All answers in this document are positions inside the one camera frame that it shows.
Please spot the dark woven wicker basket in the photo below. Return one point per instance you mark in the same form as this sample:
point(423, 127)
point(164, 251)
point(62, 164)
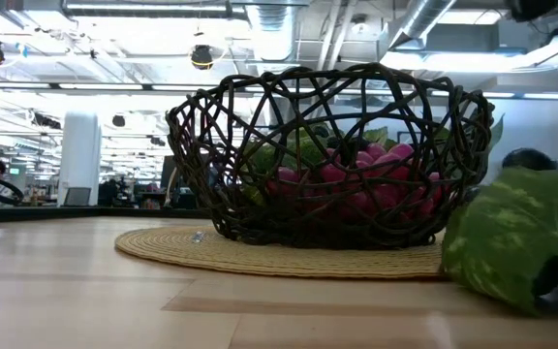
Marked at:
point(318, 240)

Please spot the round straw placemat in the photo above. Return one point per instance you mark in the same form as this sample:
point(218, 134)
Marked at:
point(284, 262)

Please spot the small clear plastic piece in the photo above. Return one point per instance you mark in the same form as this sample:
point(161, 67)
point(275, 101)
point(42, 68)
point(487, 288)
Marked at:
point(197, 237)

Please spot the dark monitor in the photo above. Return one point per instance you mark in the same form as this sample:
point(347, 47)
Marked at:
point(167, 174)

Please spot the white column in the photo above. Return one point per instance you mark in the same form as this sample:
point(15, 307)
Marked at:
point(80, 157)

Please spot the grey monitor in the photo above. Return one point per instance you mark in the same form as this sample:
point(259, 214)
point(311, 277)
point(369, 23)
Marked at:
point(76, 196)

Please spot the round silver ventilation duct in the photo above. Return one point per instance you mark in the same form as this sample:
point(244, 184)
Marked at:
point(422, 22)

